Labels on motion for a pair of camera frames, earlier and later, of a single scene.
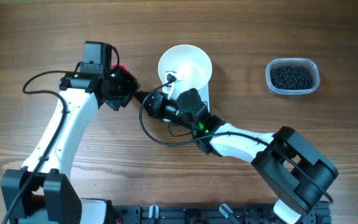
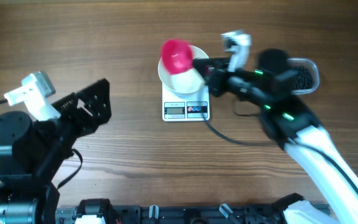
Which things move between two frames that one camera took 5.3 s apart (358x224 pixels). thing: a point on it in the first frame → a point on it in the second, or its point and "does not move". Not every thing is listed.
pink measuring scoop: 128,81 → 177,56
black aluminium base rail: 210,214 does not move
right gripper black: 155,108 → 217,68
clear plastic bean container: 292,76 does not move
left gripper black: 114,104 → 89,121
